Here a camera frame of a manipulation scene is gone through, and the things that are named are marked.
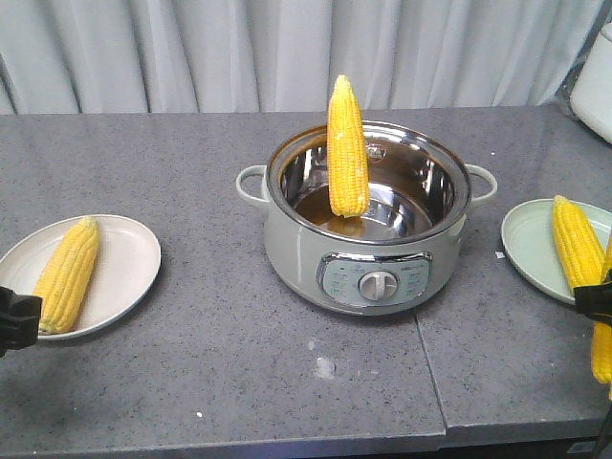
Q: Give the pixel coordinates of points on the light green plate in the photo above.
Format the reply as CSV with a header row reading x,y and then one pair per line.
x,y
528,240

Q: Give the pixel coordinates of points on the white rice cooker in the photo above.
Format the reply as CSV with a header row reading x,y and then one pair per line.
x,y
590,99

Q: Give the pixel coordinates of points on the grey curtain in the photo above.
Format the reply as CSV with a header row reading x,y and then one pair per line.
x,y
89,57

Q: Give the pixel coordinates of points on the corn cob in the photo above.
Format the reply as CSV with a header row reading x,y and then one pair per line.
x,y
578,248
66,277
601,341
346,153

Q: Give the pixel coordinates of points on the pale green electric pot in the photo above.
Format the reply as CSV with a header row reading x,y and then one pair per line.
x,y
399,253

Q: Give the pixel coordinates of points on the cream white plate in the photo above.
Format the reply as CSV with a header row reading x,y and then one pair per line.
x,y
129,259

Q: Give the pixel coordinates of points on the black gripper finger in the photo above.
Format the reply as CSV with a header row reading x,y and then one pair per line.
x,y
20,315
595,302

